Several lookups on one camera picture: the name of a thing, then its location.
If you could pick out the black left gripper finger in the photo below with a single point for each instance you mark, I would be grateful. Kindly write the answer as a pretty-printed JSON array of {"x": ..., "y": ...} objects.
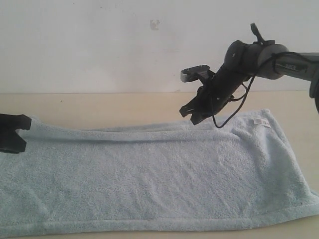
[
  {"x": 14, "y": 122},
  {"x": 11, "y": 142}
]

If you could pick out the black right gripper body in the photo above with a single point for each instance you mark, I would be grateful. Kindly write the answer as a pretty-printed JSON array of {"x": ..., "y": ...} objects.
[{"x": 217, "y": 91}]

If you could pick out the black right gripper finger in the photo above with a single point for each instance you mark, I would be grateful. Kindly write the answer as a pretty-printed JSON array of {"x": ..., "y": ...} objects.
[
  {"x": 197, "y": 118},
  {"x": 196, "y": 108}
]

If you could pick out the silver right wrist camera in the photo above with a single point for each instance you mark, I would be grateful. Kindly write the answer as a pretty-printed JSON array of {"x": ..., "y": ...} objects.
[{"x": 200, "y": 72}]

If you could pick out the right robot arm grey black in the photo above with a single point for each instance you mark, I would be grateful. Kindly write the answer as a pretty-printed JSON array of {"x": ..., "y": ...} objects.
[{"x": 244, "y": 62}]

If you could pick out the light blue terry towel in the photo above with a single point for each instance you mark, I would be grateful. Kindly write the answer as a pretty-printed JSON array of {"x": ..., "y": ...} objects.
[{"x": 158, "y": 177}]

